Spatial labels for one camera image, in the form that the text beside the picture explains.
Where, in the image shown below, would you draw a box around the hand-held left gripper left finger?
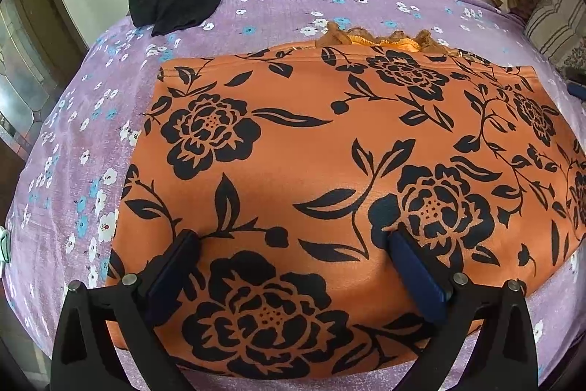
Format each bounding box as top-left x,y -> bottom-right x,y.
51,230 -> 201,391

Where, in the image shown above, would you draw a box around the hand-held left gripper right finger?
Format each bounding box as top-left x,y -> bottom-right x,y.
387,230 -> 540,391

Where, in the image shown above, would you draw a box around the orange black floral shirt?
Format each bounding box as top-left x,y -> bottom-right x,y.
104,22 -> 586,380

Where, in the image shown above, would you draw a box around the striped beige cushion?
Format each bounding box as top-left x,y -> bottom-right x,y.
524,0 -> 586,75

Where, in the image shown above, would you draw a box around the pale green clip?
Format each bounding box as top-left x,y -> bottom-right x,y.
0,226 -> 12,270

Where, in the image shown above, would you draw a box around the patterned glass door panel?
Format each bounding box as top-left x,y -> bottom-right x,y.
0,0 -> 52,144

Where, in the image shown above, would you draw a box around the wooden door frame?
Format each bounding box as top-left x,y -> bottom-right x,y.
9,0 -> 92,69

